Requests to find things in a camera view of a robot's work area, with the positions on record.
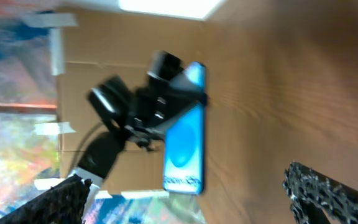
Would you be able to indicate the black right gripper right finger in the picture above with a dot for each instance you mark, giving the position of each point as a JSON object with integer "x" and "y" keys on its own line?
{"x": 315, "y": 198}

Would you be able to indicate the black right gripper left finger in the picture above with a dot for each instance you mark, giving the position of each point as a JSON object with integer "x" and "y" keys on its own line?
{"x": 61, "y": 204}

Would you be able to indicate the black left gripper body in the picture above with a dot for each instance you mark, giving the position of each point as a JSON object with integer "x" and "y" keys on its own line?
{"x": 147, "y": 110}

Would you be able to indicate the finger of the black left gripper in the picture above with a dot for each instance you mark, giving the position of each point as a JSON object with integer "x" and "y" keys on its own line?
{"x": 172, "y": 115}
{"x": 192, "y": 80}

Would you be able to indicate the blue screen smartphone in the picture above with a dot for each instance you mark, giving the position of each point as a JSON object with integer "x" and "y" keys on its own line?
{"x": 183, "y": 166}

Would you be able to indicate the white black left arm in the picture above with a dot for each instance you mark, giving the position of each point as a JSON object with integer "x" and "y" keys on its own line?
{"x": 101, "y": 154}

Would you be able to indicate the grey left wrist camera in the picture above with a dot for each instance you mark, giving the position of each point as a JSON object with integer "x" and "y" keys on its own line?
{"x": 111, "y": 100}

